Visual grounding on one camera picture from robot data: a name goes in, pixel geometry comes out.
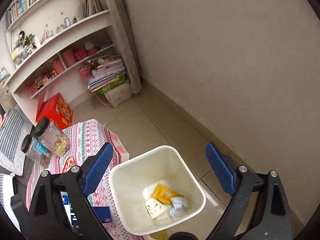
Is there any white bag on floor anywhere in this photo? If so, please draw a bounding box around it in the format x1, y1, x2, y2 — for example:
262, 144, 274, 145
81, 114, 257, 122
104, 82, 132, 108

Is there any clear jar with walnuts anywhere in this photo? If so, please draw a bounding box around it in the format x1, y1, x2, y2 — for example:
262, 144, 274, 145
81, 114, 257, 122
21, 134, 52, 168

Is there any pink plastic basket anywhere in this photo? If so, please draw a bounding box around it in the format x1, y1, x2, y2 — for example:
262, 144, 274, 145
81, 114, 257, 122
79, 66, 91, 81

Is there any white plastic trash bin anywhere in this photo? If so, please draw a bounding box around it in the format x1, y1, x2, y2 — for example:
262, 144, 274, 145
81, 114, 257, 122
109, 146, 206, 236

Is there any patterned pink tablecloth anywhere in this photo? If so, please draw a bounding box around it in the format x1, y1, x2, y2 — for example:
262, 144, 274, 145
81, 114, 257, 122
25, 119, 151, 240

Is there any yellow snack wrapper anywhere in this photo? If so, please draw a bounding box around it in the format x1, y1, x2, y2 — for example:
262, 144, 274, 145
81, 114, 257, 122
151, 183, 182, 205

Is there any red gift box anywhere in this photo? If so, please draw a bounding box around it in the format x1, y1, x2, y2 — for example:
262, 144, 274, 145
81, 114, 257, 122
36, 93, 73, 130

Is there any small potted plant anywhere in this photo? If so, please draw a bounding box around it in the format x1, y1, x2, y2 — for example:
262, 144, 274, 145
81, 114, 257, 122
24, 34, 36, 49

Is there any white bookshelf unit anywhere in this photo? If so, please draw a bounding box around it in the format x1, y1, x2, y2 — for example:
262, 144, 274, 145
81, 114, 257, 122
1, 0, 142, 124

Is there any white printed paper packet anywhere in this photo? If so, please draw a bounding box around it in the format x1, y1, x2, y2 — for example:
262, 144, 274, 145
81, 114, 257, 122
144, 198, 168, 219

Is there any striped quilted sofa cover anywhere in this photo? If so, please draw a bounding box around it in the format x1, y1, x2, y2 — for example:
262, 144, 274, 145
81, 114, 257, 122
1, 105, 33, 176

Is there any white tissue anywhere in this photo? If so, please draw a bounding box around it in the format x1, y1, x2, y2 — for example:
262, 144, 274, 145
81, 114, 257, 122
169, 196, 189, 217

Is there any blue biscuit box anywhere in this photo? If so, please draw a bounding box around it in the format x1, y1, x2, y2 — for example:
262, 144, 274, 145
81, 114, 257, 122
61, 192, 112, 227

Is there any pink storage bucket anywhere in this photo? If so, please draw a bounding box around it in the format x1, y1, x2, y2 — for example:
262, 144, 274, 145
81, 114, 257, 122
52, 60, 65, 75
62, 48, 77, 68

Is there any red snack bag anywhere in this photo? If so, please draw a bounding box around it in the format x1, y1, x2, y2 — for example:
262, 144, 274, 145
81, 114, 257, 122
61, 155, 76, 173

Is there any clear jar with pistachios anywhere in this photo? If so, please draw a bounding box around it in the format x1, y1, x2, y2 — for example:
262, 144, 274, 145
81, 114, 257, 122
35, 116, 70, 158

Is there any stack of books and papers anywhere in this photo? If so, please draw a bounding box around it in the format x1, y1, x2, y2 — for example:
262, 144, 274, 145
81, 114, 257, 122
87, 54, 126, 92

